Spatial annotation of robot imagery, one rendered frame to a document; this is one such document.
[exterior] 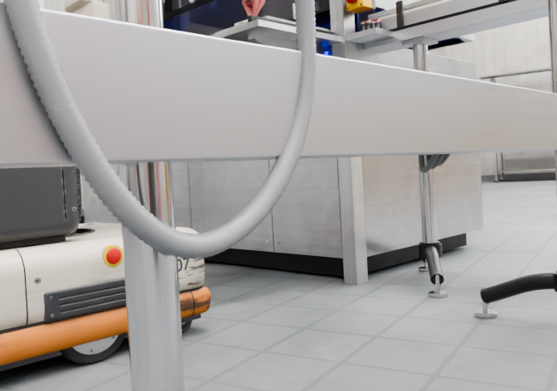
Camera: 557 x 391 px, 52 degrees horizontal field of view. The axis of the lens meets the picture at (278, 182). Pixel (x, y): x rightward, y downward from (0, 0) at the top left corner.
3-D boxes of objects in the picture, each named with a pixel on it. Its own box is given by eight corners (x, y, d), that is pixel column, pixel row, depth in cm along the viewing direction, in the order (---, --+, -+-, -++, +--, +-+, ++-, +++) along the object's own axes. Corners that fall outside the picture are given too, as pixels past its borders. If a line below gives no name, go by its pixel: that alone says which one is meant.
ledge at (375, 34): (369, 45, 208) (369, 40, 208) (399, 38, 199) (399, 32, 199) (346, 41, 198) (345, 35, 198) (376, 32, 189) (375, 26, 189)
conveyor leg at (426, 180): (425, 258, 205) (415, 45, 203) (448, 259, 198) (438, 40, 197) (412, 261, 198) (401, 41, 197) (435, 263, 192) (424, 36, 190)
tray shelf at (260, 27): (230, 75, 255) (230, 70, 255) (355, 45, 205) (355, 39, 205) (136, 65, 221) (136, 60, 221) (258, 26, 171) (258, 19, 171)
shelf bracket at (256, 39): (318, 84, 208) (317, 48, 208) (324, 82, 206) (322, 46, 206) (249, 76, 184) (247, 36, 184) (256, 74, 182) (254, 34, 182)
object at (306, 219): (214, 231, 417) (207, 112, 415) (484, 247, 271) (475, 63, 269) (85, 250, 346) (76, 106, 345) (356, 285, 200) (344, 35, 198)
